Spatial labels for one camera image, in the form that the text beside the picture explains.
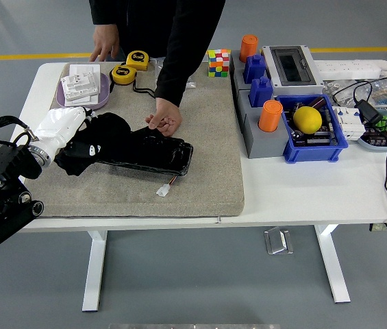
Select person's left hand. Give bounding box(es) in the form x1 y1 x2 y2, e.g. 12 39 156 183
144 97 183 138

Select person's right hand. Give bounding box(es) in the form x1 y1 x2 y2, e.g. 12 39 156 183
89 23 121 63

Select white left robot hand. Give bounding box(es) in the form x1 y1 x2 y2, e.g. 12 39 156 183
34 105 103 158

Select black glossy panel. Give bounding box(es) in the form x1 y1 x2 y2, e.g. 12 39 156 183
93 126 195 178

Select white plate under module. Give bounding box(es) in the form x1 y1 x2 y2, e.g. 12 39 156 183
63 93 99 108

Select person's torso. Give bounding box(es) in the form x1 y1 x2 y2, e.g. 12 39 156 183
88 0 227 59

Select white socket module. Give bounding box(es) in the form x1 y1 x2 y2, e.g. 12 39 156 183
60 72 101 101

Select clear plastic bag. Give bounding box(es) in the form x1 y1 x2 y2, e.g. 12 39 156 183
150 56 197 89

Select purple tray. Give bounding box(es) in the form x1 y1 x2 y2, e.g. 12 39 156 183
55 71 111 111

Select colourful puzzle cube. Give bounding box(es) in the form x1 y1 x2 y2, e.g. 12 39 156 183
207 48 232 78

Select grey base block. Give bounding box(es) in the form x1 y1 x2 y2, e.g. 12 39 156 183
236 89 292 160
229 49 269 100

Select grey-brown mat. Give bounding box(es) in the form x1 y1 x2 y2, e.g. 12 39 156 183
25 61 246 219

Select blue block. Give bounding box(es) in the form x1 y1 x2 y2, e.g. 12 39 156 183
249 76 274 108
242 53 267 85

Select orange cylinder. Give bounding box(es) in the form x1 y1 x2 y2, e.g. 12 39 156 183
239 34 260 64
258 99 284 132

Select yellow lemon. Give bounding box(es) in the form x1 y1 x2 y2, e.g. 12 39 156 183
292 106 323 134

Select black electronic parts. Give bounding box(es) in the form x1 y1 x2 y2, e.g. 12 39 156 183
288 101 340 147

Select blue plastic bin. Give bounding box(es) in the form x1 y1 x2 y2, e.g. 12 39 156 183
275 94 349 163

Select brown cylinder capacitor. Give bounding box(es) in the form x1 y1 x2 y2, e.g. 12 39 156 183
308 95 327 110

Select white table leg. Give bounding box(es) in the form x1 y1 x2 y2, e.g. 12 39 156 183
314 224 351 304
82 230 108 313

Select silver floor box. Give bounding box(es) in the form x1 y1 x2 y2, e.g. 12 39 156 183
263 226 295 256

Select white circuit breaker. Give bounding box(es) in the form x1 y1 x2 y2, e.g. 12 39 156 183
332 105 366 141

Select white power strip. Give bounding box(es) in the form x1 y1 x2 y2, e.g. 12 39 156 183
312 60 382 80

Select black terminal block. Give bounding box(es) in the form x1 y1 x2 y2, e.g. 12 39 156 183
364 126 387 147

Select clear bag of small parts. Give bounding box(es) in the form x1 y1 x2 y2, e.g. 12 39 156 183
323 78 387 114

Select light blue dish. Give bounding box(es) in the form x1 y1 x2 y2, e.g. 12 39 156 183
356 109 387 152

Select flat white switch plate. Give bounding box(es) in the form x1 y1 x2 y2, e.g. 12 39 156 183
68 63 101 78

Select yellow tape measure with strap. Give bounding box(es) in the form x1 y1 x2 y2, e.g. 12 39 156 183
109 64 158 100

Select white connector with orange wires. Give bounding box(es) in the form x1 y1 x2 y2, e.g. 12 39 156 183
155 173 180 197

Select grey electrical enclosure box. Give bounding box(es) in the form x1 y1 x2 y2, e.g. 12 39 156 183
260 44 325 97

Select black power adapter with cable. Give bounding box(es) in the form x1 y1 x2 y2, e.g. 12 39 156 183
332 77 387 234

